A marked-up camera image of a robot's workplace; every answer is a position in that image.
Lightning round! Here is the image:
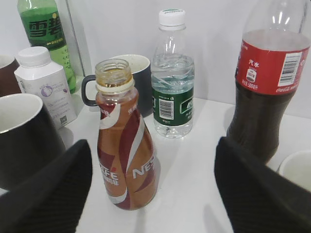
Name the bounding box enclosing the white milk bottle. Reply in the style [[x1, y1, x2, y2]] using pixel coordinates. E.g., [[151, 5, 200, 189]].
[[14, 46, 77, 129]]

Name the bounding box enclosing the black front mug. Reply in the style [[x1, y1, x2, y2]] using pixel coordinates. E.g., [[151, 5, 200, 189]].
[[0, 93, 66, 190]]

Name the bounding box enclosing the dark grey rear mug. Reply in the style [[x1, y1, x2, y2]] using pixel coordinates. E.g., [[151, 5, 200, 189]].
[[81, 54, 154, 119]]

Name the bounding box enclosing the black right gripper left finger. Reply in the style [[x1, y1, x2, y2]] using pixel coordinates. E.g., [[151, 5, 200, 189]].
[[0, 139, 93, 233]]

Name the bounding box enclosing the black cola bottle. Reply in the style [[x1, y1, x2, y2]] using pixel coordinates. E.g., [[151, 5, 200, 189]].
[[226, 0, 311, 163]]

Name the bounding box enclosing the clear water bottle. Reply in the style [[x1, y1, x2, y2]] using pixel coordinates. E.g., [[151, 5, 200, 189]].
[[151, 8, 195, 138]]

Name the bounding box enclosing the green Sprite bottle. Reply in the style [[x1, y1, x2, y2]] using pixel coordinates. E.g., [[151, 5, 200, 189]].
[[17, 0, 76, 93]]

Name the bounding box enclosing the brown Nescafe coffee bottle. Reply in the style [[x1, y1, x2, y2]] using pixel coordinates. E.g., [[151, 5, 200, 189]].
[[95, 59, 157, 210]]

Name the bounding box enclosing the dark red mug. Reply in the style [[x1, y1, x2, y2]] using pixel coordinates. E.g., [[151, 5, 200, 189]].
[[0, 54, 21, 97]]

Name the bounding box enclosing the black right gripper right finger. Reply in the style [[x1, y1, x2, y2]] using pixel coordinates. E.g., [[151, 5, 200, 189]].
[[214, 136, 311, 233]]

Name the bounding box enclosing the white ceramic mug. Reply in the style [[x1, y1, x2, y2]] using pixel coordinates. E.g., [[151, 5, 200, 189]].
[[277, 150, 311, 192]]

